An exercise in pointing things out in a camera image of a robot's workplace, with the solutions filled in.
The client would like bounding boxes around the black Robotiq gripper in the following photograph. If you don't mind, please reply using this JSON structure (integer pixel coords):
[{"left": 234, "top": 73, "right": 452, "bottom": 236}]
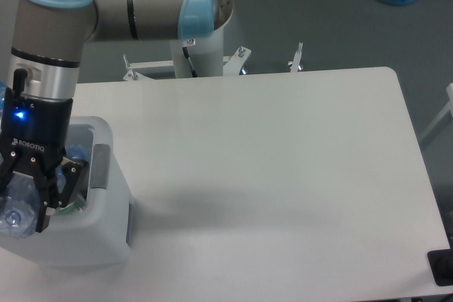
[{"left": 1, "top": 89, "right": 89, "bottom": 233}]

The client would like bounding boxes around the clear plastic water bottle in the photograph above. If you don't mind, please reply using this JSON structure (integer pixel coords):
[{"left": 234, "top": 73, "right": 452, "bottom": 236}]
[{"left": 0, "top": 142, "right": 89, "bottom": 239}]

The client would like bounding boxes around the clear plastic wrapper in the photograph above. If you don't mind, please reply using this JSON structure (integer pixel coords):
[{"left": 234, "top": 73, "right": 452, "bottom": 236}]
[{"left": 57, "top": 192, "right": 87, "bottom": 216}]

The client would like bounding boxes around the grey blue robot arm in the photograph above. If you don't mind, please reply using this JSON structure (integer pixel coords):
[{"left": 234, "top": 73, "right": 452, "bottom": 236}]
[{"left": 1, "top": 0, "right": 222, "bottom": 233}]

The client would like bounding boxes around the white plastic trash can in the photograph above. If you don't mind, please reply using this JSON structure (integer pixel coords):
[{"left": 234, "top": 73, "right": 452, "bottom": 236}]
[{"left": 1, "top": 117, "right": 134, "bottom": 267}]

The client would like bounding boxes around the blue labelled bottle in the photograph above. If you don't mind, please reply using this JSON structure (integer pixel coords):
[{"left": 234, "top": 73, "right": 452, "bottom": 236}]
[{"left": 0, "top": 81, "right": 12, "bottom": 118}]

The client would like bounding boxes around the black clamp device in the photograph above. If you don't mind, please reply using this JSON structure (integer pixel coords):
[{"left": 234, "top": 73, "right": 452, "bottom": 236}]
[{"left": 428, "top": 249, "right": 452, "bottom": 286}]

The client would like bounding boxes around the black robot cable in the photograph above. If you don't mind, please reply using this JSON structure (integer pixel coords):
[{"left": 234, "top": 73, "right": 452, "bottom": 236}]
[{"left": 182, "top": 42, "right": 198, "bottom": 78}]

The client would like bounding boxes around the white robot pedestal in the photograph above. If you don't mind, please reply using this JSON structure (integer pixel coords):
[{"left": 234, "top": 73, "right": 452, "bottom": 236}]
[{"left": 169, "top": 0, "right": 233, "bottom": 79}]

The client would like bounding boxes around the white pedestal base bracket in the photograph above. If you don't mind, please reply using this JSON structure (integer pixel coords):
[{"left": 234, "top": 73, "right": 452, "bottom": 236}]
[{"left": 122, "top": 42, "right": 304, "bottom": 81}]

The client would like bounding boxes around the white metal frame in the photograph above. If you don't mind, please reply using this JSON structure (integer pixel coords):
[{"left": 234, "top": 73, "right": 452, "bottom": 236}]
[{"left": 419, "top": 83, "right": 452, "bottom": 150}]

